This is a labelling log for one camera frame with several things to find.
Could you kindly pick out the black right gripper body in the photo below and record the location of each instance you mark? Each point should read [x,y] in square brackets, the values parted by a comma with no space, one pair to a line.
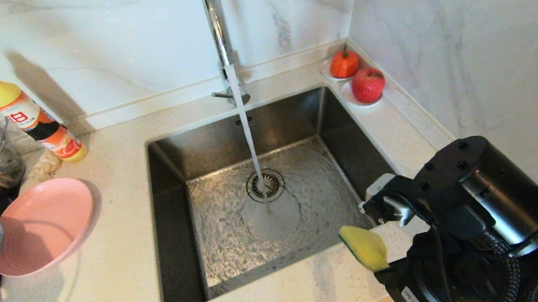
[434,280]

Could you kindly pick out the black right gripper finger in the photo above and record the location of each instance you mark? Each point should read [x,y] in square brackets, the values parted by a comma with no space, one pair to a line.
[404,289]

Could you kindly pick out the yellow green sponge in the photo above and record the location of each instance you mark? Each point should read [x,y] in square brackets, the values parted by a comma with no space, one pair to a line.
[365,247]

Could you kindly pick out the pink plate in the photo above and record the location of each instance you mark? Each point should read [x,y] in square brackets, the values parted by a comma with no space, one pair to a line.
[45,224]

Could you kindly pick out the orange dish soap bottle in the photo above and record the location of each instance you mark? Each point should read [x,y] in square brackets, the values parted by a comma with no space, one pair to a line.
[36,122]

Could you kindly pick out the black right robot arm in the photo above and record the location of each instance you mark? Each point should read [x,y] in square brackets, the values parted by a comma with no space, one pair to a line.
[493,194]

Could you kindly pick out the stainless steel sink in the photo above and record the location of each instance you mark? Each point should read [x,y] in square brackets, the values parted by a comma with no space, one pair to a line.
[342,152]

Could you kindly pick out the metal drain strainer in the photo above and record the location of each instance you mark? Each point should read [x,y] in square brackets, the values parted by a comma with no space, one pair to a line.
[272,186]

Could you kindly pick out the small white dish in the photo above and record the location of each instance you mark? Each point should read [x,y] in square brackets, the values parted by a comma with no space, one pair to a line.
[325,75]
[351,101]

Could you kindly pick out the red toy apple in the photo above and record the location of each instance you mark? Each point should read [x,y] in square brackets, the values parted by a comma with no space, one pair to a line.
[368,86]

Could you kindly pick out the orange toy pumpkin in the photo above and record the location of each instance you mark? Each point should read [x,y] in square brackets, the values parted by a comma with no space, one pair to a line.
[344,64]

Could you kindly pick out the chrome faucet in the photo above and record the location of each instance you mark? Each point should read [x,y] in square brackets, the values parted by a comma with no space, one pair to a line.
[219,38]

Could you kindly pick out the crumpled beige rag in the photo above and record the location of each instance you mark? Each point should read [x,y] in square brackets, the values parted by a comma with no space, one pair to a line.
[42,168]

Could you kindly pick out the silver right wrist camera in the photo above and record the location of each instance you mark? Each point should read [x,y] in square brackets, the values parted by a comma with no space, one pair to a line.
[392,197]

